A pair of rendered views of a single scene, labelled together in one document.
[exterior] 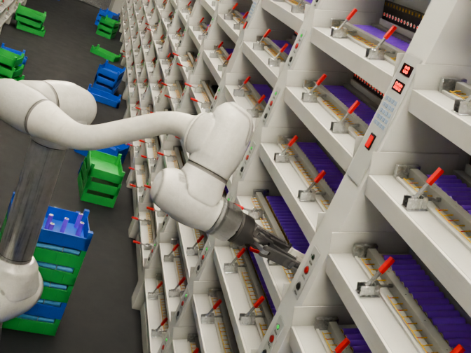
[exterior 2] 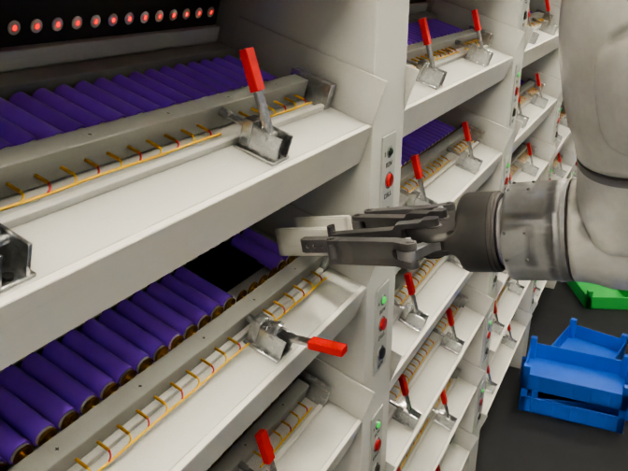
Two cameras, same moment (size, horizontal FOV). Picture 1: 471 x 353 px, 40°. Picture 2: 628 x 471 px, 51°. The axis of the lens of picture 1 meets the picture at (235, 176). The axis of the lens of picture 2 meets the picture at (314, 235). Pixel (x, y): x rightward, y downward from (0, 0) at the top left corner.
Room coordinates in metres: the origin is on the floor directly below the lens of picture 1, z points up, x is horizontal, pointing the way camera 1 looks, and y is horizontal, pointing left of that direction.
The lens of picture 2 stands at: (1.91, 0.24, 1.27)
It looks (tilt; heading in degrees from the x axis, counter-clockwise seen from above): 22 degrees down; 226
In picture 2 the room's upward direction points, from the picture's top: straight up
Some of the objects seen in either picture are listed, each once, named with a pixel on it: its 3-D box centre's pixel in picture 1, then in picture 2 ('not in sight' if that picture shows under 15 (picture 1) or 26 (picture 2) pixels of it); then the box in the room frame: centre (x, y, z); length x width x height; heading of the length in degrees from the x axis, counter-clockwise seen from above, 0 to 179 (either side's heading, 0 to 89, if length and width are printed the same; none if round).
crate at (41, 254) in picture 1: (43, 239); not in sight; (2.24, 0.58, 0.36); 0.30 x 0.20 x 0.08; 115
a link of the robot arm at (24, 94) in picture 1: (19, 104); not in sight; (1.59, 0.59, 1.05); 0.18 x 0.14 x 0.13; 68
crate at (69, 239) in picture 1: (50, 221); not in sight; (2.24, 0.58, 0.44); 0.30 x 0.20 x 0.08; 115
